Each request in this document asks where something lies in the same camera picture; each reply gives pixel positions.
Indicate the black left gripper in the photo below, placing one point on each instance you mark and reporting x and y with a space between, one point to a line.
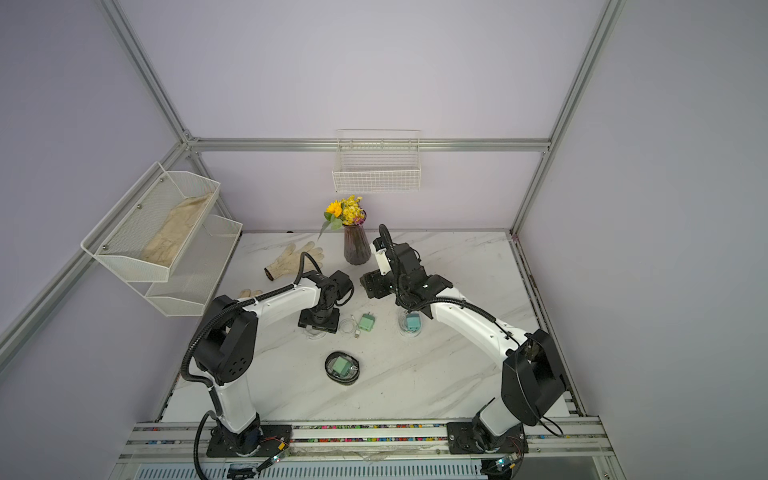
331 326

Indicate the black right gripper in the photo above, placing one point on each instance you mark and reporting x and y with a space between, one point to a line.
376 284

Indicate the teal wall charger plug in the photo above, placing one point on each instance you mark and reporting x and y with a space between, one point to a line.
412 323

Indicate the mint green dual usb charger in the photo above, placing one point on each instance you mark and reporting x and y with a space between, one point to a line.
366 322

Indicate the light green usb charger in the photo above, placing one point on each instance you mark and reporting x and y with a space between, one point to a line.
342 367

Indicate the clear pouch with black zipper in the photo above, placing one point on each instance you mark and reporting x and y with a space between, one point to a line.
342 381

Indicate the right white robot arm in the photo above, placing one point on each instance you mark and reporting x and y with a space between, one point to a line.
533 375

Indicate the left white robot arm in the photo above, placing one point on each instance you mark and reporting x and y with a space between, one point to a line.
222 355

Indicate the dark ribbed glass vase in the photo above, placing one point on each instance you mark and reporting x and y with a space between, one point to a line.
356 246

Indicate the cream knit work glove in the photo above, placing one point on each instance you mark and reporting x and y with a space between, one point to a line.
287 263

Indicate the yellow flower bouquet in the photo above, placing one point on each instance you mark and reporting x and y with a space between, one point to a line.
343 213

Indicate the yellow leather work glove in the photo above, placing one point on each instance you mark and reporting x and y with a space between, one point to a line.
244 294

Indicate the lower white mesh shelf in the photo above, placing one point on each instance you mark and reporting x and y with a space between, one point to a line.
198 272

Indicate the white mesh shelf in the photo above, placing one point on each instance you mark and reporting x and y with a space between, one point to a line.
118 240
198 272

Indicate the beige glove in shelf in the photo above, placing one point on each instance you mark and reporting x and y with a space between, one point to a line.
164 247

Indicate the upper white mesh shelf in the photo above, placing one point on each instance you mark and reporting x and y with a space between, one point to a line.
118 240

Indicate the white wire wall basket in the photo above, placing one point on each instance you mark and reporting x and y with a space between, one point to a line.
377 161

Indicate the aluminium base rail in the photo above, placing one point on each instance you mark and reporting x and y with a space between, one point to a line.
374 441

